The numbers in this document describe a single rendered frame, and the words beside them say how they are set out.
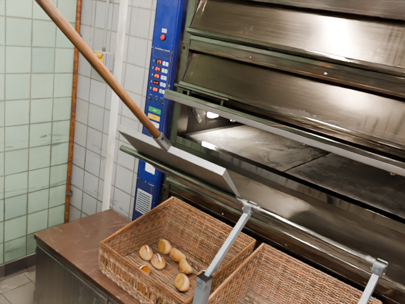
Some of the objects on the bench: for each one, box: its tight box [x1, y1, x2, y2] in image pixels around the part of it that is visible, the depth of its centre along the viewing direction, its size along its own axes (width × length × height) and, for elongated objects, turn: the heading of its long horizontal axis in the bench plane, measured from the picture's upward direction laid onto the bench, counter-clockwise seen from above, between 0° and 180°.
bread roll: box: [169, 248, 186, 263], centre depth 216 cm, size 6×10×7 cm
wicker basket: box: [98, 196, 256, 304], centre depth 199 cm, size 49×56×28 cm
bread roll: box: [179, 258, 193, 274], centre depth 207 cm, size 6×10×7 cm
